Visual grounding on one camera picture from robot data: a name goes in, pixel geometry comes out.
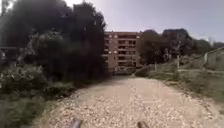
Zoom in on grass slope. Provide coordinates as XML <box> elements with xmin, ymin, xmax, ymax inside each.
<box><xmin>134</xmin><ymin>49</ymin><xmax>224</xmax><ymax>104</ymax></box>

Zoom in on robot's own part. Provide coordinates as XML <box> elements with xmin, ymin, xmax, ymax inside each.
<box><xmin>137</xmin><ymin>121</ymin><xmax>150</xmax><ymax>128</ymax></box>
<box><xmin>68</xmin><ymin>119</ymin><xmax>84</xmax><ymax>128</ymax></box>

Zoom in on pale gravel path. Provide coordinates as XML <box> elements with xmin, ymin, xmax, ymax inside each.
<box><xmin>31</xmin><ymin>75</ymin><xmax>224</xmax><ymax>128</ymax></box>

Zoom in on large dark trees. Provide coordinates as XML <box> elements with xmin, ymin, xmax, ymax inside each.
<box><xmin>0</xmin><ymin>0</ymin><xmax>109</xmax><ymax>83</ymax></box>

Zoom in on brick apartment building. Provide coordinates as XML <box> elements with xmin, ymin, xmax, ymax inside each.
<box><xmin>102</xmin><ymin>31</ymin><xmax>143</xmax><ymax>73</ymax></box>

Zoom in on dark trees behind fence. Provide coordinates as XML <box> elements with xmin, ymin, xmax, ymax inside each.
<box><xmin>137</xmin><ymin>28</ymin><xmax>224</xmax><ymax>66</ymax></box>

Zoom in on weedy grass verge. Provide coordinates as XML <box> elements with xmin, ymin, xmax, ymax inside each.
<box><xmin>0</xmin><ymin>64</ymin><xmax>88</xmax><ymax>128</ymax></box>

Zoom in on wooden rail fence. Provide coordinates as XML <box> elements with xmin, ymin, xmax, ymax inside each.
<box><xmin>146</xmin><ymin>46</ymin><xmax>224</xmax><ymax>75</ymax></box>

